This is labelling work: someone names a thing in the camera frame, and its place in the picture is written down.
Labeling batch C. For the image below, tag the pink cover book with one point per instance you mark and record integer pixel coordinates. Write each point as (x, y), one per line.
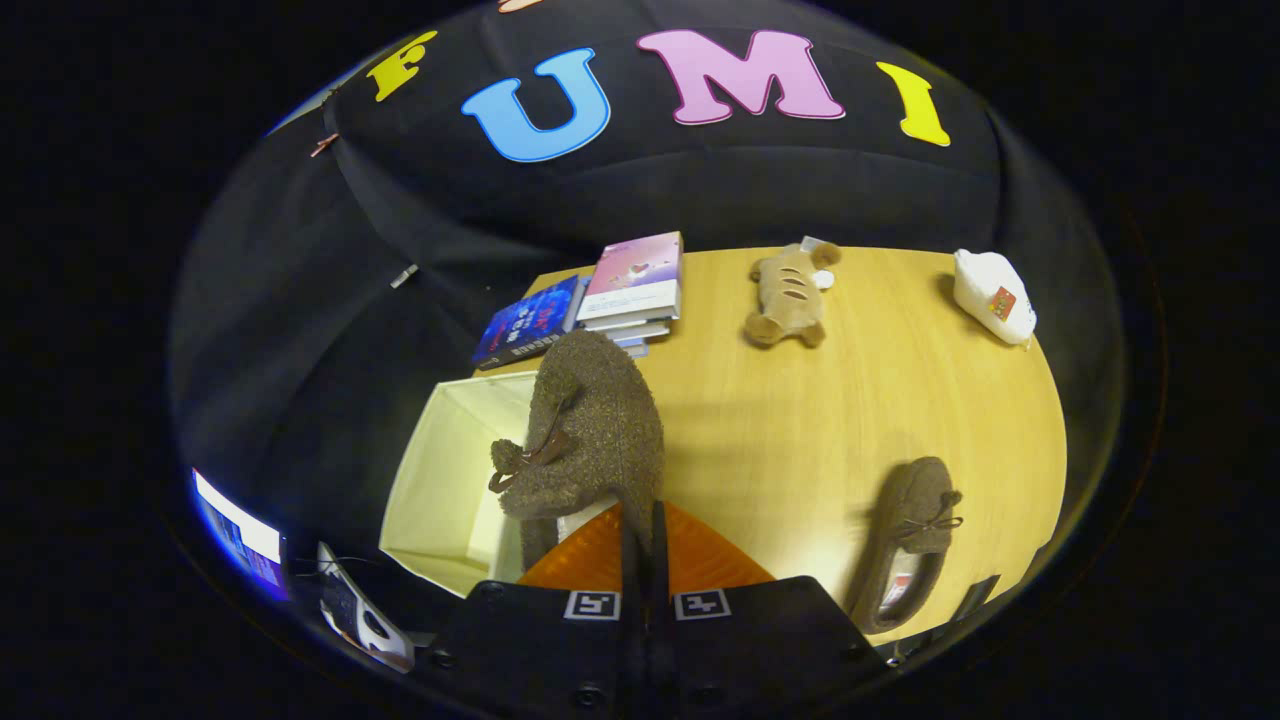
(635, 275)

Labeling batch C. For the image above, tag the orange clip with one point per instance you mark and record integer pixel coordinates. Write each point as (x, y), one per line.
(324, 145)

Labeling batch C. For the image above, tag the white book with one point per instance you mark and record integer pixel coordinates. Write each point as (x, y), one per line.
(630, 323)

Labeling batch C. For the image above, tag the black backdrop cloth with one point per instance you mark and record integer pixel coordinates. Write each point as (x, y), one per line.
(300, 350)

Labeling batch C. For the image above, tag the computer monitor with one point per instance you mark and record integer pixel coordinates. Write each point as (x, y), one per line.
(240, 530)

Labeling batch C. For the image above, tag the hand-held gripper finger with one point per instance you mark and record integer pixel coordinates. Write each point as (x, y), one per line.
(657, 570)
(632, 570)

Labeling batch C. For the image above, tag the white device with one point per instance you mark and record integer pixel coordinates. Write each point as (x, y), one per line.
(365, 620)

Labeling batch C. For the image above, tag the brown fuzzy shoe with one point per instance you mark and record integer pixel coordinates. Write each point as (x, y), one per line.
(915, 500)
(600, 420)

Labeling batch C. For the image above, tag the silver clip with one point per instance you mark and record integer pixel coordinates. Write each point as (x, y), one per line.
(404, 276)

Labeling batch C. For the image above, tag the dark blue book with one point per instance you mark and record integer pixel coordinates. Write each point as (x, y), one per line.
(525, 325)

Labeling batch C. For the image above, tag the light blue book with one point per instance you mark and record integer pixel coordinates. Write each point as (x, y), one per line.
(632, 346)

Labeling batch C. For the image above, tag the green fabric storage box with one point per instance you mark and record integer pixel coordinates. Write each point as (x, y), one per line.
(440, 500)

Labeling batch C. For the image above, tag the brown plush toy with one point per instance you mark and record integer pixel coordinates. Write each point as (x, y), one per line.
(790, 295)

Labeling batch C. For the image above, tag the small black bracket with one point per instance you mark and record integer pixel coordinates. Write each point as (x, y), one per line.
(975, 600)

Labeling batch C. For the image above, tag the white plush toy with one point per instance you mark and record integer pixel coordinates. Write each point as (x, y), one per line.
(985, 290)

